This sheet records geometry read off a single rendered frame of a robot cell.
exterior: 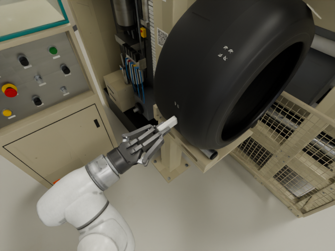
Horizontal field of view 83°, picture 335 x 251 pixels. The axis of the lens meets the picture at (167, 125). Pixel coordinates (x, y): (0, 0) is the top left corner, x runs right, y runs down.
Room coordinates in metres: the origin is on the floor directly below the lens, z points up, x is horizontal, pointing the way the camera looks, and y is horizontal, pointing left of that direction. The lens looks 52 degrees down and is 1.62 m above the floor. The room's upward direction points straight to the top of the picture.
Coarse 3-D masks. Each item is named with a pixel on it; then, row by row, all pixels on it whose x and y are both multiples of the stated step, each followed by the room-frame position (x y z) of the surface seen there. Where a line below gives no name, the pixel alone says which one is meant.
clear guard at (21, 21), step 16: (0, 0) 0.71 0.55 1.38; (16, 0) 0.73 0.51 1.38; (32, 0) 0.76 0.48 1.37; (48, 0) 0.79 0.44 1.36; (0, 16) 0.69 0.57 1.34; (16, 16) 0.72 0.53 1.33; (32, 16) 0.75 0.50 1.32; (48, 16) 0.78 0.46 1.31; (64, 16) 0.80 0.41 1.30; (0, 32) 0.67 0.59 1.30; (16, 32) 0.70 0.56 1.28; (32, 32) 0.72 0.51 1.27
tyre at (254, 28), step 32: (224, 0) 0.55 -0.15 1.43; (256, 0) 0.53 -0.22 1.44; (288, 0) 0.52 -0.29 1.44; (192, 32) 0.50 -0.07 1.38; (224, 32) 0.45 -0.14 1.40; (256, 32) 0.43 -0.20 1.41; (288, 32) 0.45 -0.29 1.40; (160, 64) 0.50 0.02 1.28; (192, 64) 0.43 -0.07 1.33; (224, 64) 0.39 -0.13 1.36; (256, 64) 0.39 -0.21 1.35; (288, 64) 0.66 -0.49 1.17; (160, 96) 0.46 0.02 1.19; (192, 96) 0.37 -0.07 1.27; (224, 96) 0.35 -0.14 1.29; (256, 96) 0.66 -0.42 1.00; (192, 128) 0.34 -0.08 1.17; (224, 128) 0.54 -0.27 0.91
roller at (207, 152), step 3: (201, 150) 0.43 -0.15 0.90; (204, 150) 0.42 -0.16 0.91; (207, 150) 0.41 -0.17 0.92; (210, 150) 0.41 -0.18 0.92; (213, 150) 0.41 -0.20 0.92; (204, 153) 0.41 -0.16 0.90; (207, 153) 0.40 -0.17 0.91; (210, 153) 0.40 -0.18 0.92; (213, 153) 0.40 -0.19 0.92; (216, 153) 0.40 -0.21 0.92; (207, 156) 0.40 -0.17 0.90; (210, 156) 0.39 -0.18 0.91; (213, 156) 0.39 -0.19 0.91; (210, 159) 0.38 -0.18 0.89
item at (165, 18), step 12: (156, 0) 0.80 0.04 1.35; (168, 0) 0.74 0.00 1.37; (180, 0) 0.74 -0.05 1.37; (192, 0) 0.78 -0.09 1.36; (156, 12) 0.80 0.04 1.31; (168, 12) 0.74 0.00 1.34; (180, 12) 0.74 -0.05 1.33; (156, 24) 0.80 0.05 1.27; (168, 24) 0.74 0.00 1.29; (156, 36) 0.81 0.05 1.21; (156, 48) 0.81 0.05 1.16; (156, 60) 0.82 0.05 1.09; (168, 144) 0.73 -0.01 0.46; (168, 156) 0.73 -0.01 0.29; (180, 156) 0.79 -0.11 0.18; (168, 168) 0.73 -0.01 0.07
